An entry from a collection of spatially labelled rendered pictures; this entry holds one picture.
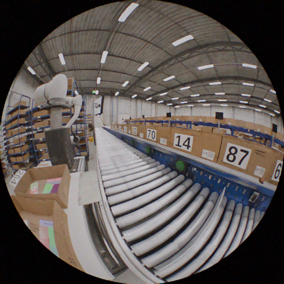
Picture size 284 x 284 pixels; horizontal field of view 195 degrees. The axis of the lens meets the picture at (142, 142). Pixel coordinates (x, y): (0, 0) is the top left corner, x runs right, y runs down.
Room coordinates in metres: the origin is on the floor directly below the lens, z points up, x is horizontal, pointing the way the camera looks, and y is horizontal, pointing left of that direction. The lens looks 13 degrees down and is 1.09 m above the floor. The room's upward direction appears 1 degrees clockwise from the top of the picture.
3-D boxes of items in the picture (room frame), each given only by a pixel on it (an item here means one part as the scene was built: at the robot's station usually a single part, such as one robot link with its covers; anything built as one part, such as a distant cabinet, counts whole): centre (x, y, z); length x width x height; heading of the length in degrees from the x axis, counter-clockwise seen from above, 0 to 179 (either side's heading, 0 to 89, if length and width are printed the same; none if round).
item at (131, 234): (0.21, -0.15, 0.72); 0.52 x 0.05 x 0.05; 122
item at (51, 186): (0.17, 0.48, 0.78); 0.19 x 0.14 x 0.02; 38
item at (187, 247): (0.07, -0.24, 0.76); 0.46 x 0.01 x 0.09; 122
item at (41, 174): (0.12, 0.56, 0.80); 0.38 x 0.28 x 0.10; 126
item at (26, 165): (0.30, 3.00, 0.98); 0.98 x 0.49 x 1.96; 119
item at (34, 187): (0.07, 0.63, 0.76); 0.16 x 0.07 x 0.02; 59
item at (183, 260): (0.04, -0.26, 0.72); 0.52 x 0.05 x 0.05; 122
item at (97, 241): (0.16, 0.34, 0.41); 0.45 x 0.06 x 0.08; 34
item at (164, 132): (0.90, -0.26, 0.97); 0.39 x 0.29 x 0.17; 32
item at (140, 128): (1.24, -0.05, 0.97); 0.39 x 0.29 x 0.17; 32
